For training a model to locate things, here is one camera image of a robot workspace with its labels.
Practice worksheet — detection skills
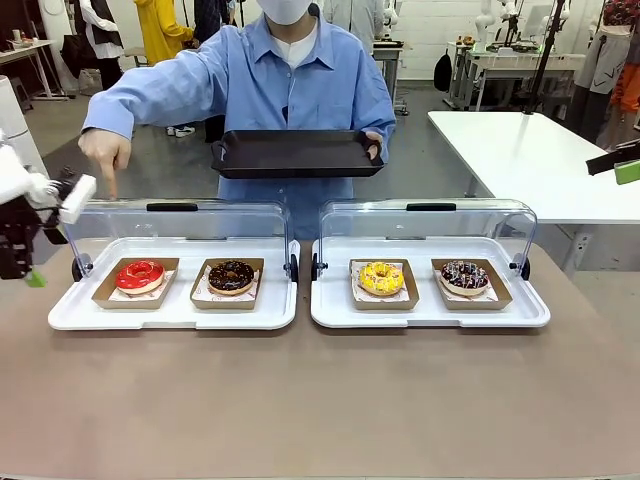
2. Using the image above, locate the yellow sprinkled donut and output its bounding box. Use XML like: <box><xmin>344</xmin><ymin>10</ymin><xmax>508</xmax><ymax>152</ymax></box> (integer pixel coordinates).
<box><xmin>358</xmin><ymin>260</ymin><xmax>405</xmax><ymax>297</ymax></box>
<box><xmin>349</xmin><ymin>258</ymin><xmax>421</xmax><ymax>312</ymax></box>

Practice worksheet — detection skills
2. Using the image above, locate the white cylindrical appliance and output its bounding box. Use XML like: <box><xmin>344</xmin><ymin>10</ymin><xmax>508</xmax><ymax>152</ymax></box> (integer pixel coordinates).
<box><xmin>0</xmin><ymin>74</ymin><xmax>50</xmax><ymax>176</ymax></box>

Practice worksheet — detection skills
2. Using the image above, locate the chocolate sprinkled donut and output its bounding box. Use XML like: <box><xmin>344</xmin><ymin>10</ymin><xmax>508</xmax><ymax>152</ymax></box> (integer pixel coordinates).
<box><xmin>207</xmin><ymin>259</ymin><xmax>256</xmax><ymax>297</ymax></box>
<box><xmin>431</xmin><ymin>257</ymin><xmax>514</xmax><ymax>312</ymax></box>

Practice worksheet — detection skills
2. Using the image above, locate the white display tray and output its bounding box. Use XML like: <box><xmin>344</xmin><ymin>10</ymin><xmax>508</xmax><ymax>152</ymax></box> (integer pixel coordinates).
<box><xmin>310</xmin><ymin>236</ymin><xmax>552</xmax><ymax>330</ymax></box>
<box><xmin>47</xmin><ymin>236</ymin><xmax>302</xmax><ymax>332</ymax></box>

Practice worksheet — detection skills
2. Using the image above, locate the black serving tray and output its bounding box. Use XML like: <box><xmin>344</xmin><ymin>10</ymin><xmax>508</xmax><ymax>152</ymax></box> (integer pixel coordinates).
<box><xmin>210</xmin><ymin>129</ymin><xmax>387</xmax><ymax>180</ymax></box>

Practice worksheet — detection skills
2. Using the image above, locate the black backpack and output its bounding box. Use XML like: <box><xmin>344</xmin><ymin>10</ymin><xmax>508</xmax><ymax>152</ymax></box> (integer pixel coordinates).
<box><xmin>433</xmin><ymin>48</ymin><xmax>454</xmax><ymax>93</ymax></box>

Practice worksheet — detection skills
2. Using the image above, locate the person's left forearm blue sleeve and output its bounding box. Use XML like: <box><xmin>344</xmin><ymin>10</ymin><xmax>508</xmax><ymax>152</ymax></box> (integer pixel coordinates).
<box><xmin>349</xmin><ymin>84</ymin><xmax>397</xmax><ymax>146</ymax></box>

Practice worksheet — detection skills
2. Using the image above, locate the black tripod pole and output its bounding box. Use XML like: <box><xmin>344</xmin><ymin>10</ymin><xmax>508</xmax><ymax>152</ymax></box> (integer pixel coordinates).
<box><xmin>521</xmin><ymin>0</ymin><xmax>572</xmax><ymax>118</ymax></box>

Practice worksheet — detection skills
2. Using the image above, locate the large white table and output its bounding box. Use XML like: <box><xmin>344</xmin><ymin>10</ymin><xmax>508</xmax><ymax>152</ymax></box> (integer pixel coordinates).
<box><xmin>426</xmin><ymin>110</ymin><xmax>640</xmax><ymax>227</ymax></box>

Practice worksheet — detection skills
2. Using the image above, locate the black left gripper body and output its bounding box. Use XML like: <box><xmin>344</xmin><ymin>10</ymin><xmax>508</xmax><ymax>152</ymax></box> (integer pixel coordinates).
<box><xmin>0</xmin><ymin>197</ymin><xmax>42</xmax><ymax>281</ymax></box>

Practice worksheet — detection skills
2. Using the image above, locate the person in dark clothes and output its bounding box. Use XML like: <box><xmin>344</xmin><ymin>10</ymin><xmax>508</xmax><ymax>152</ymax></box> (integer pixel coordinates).
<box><xmin>192</xmin><ymin>0</ymin><xmax>239</xmax><ymax>49</ymax></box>

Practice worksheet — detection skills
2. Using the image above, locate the white workbench with equipment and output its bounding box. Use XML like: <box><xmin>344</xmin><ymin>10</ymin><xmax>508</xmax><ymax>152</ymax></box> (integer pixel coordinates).
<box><xmin>463</xmin><ymin>47</ymin><xmax>587</xmax><ymax>113</ymax></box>

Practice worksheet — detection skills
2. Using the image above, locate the white paper liner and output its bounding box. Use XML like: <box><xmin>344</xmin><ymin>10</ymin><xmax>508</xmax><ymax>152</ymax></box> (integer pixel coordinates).
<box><xmin>108</xmin><ymin>269</ymin><xmax>178</xmax><ymax>303</ymax></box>
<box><xmin>192</xmin><ymin>269</ymin><xmax>264</xmax><ymax>302</ymax></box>
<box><xmin>438</xmin><ymin>277</ymin><xmax>502</xmax><ymax>303</ymax></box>
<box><xmin>351</xmin><ymin>260</ymin><xmax>408</xmax><ymax>304</ymax></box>

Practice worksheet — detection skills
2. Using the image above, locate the red glazed donut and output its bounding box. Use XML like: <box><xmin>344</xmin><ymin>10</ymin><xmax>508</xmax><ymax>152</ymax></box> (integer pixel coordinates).
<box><xmin>91</xmin><ymin>257</ymin><xmax>181</xmax><ymax>310</ymax></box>
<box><xmin>115</xmin><ymin>259</ymin><xmax>166</xmax><ymax>296</ymax></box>

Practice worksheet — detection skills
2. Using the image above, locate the person in black vest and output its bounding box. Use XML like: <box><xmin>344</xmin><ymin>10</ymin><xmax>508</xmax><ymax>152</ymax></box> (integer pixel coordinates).
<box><xmin>68</xmin><ymin>0</ymin><xmax>125</xmax><ymax>97</ymax></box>

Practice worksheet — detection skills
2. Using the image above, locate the person in blue shirt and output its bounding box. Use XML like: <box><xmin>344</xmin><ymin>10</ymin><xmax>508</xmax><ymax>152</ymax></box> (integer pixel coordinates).
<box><xmin>82</xmin><ymin>0</ymin><xmax>397</xmax><ymax>241</ymax></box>

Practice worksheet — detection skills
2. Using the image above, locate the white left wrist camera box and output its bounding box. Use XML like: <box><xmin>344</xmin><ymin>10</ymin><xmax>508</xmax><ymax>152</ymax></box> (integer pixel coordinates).
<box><xmin>59</xmin><ymin>174</ymin><xmax>97</xmax><ymax>225</ymax></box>

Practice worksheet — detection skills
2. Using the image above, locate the person's left hand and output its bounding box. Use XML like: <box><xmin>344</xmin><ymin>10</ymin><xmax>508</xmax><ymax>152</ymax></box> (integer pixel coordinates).
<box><xmin>362</xmin><ymin>130</ymin><xmax>384</xmax><ymax>162</ymax></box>

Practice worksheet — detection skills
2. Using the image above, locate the person's right forearm blue sleeve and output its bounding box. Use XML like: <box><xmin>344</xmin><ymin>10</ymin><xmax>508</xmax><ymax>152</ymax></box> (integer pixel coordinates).
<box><xmin>82</xmin><ymin>62</ymin><xmax>186</xmax><ymax>146</ymax></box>

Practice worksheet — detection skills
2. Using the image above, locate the clear plastic display lid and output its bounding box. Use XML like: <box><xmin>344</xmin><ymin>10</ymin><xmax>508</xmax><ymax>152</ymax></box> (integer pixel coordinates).
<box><xmin>63</xmin><ymin>198</ymin><xmax>300</xmax><ymax>282</ymax></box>
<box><xmin>312</xmin><ymin>198</ymin><xmax>539</xmax><ymax>282</ymax></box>

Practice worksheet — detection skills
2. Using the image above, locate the dark white-drizzled sprinkled donut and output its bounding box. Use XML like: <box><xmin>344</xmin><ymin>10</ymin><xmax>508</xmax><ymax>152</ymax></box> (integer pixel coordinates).
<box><xmin>439</xmin><ymin>259</ymin><xmax>491</xmax><ymax>297</ymax></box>

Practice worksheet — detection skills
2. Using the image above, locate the white face mask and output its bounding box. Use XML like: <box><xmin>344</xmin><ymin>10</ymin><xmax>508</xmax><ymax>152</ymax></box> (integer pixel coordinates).
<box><xmin>262</xmin><ymin>0</ymin><xmax>314</xmax><ymax>26</ymax></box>

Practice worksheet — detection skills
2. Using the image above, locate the person in yellow jacket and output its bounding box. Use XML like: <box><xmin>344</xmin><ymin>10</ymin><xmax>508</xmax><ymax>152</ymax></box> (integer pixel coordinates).
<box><xmin>132</xmin><ymin>0</ymin><xmax>197</xmax><ymax>67</ymax></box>

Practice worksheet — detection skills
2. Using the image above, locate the small white side table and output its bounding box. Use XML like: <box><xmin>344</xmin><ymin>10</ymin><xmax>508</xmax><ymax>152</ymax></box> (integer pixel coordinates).
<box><xmin>0</xmin><ymin>38</ymin><xmax>70</xmax><ymax>102</ymax></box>

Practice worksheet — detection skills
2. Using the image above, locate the person's right hand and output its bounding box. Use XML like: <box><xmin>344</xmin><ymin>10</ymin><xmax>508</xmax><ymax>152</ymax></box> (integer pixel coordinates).
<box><xmin>78</xmin><ymin>127</ymin><xmax>133</xmax><ymax>201</ymax></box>

